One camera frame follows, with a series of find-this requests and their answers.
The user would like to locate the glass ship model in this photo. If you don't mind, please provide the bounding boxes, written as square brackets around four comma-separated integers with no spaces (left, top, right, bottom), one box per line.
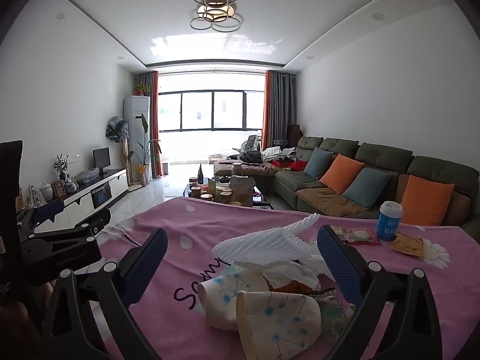
[26,185,47,209]

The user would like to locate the pile of clothes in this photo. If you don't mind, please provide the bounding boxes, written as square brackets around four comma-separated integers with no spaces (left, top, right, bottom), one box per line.
[260,146,297,162]

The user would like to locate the white and black tv cabinet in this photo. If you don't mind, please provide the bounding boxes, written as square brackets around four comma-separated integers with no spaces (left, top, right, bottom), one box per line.
[22,168,129,233]

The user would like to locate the tall leafy plant in vase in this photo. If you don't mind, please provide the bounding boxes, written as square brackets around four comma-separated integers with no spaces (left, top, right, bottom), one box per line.
[129,112,162,187]

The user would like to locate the dotted paper cup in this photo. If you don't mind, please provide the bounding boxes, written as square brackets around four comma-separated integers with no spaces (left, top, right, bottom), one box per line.
[235,290,322,357]
[197,272,271,331]

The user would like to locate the green sofa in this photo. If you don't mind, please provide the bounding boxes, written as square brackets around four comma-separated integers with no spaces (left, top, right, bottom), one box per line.
[272,136,480,239]

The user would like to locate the black cabinet appliance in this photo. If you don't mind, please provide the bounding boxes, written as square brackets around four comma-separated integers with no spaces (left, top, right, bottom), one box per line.
[91,185,113,208]

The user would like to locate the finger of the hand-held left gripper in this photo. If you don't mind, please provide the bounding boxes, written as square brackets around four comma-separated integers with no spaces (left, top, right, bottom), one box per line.
[17,197,66,233]
[28,207,112,246]

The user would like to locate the cloth-covered standing fan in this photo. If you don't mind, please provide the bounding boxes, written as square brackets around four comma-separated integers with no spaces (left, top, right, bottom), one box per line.
[105,115,133,187]

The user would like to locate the pink printed blanket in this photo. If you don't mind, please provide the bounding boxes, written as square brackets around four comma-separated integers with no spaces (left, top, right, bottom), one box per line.
[84,195,480,360]

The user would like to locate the clear plastic bag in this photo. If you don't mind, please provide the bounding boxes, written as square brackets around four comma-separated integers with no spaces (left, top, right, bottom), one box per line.
[74,169,100,184]

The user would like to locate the group of jars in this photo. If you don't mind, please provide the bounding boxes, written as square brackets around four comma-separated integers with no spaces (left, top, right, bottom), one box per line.
[187,174,233,204]

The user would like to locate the brown foil snack bag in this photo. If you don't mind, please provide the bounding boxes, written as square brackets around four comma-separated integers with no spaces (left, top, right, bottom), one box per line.
[389,233,426,259]

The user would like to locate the clear green-edged wrapper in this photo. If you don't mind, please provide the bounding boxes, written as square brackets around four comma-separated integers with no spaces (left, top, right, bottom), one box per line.
[307,287,357,334]

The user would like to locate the blue cushion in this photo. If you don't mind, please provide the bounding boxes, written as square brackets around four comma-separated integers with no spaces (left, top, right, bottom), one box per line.
[342,167,391,211]
[303,146,334,180]

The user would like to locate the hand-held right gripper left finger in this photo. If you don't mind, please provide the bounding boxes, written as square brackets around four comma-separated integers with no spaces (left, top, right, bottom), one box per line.
[39,228,169,360]

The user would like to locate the white tissue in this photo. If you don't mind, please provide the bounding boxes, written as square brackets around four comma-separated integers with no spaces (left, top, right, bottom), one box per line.
[232,259,321,290]

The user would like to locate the brown paper bag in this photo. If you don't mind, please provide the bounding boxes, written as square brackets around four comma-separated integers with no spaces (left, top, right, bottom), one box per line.
[229,175,257,207]

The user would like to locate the blue cup with white lid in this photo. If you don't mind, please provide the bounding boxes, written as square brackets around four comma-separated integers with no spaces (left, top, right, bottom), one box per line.
[376,201,404,241]

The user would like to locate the glass coffee table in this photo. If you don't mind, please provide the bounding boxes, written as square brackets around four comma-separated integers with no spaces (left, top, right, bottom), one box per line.
[184,182,271,208]

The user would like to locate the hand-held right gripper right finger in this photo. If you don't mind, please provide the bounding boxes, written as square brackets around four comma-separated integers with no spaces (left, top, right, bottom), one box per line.
[317,225,443,360]

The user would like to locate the large window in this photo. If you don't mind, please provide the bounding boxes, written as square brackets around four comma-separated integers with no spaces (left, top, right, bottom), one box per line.
[157,73,268,166]

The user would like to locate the brown padded ottoman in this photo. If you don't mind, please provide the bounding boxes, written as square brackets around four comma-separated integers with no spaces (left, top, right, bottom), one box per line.
[213,159,284,196]

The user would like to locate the clear red-edged snack packet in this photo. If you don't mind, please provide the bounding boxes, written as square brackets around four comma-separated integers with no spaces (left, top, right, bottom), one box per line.
[347,229,382,247]

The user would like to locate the red cloth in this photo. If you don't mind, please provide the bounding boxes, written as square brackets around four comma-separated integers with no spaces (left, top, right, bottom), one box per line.
[271,159,308,173]

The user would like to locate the white foam net sleeve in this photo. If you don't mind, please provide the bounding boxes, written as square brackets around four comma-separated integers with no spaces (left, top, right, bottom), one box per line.
[212,213,336,282]

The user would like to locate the ring ceiling lamp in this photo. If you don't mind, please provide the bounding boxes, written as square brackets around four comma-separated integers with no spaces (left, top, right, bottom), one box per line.
[190,0,242,32]

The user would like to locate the black monitor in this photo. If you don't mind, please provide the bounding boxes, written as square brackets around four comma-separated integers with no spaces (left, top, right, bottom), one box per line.
[93,147,112,170]

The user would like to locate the grey and orange curtain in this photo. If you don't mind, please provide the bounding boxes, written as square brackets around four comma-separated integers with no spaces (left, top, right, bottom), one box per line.
[134,70,165,178]
[261,70,299,151]

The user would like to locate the white standing air conditioner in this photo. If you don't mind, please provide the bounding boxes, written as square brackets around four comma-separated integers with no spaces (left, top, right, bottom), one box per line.
[123,95,152,182]

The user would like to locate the orange cushion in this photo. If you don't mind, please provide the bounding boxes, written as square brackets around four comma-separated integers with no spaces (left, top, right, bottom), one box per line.
[319,154,365,194]
[399,174,455,227]

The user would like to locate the blue vase with plant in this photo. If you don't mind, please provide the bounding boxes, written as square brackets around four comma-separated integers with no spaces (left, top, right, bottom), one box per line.
[53,154,70,182]

